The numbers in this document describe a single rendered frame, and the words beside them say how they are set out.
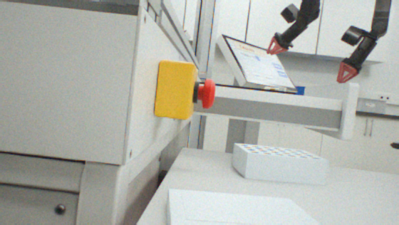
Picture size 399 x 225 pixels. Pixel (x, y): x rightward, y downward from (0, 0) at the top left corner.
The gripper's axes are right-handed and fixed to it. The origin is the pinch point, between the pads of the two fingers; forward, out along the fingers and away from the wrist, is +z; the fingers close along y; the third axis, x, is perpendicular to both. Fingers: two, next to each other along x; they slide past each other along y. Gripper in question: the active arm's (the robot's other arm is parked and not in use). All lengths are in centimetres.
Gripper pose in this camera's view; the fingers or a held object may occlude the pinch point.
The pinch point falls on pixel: (270, 52)
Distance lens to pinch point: 153.0
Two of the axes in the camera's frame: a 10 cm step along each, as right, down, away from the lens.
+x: 3.8, 8.3, -4.0
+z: -6.1, 5.5, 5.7
